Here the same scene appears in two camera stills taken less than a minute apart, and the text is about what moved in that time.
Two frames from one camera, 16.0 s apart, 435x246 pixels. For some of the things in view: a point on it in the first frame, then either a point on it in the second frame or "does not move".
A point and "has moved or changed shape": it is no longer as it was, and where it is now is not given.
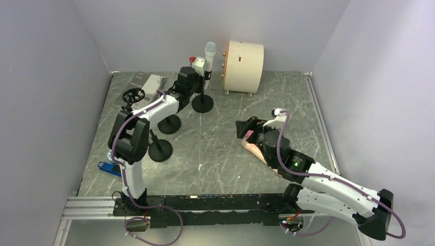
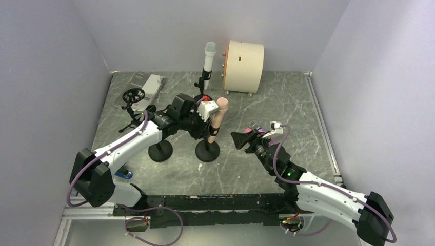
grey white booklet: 150,83 does not move
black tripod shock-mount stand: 131,96 does not move
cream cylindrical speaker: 242,67 does not move
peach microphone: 257,151 has moved or changed shape
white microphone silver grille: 210,48 does not move
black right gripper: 255,129 → 253,140
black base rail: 221,209 does not move
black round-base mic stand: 159,150 → 208,151
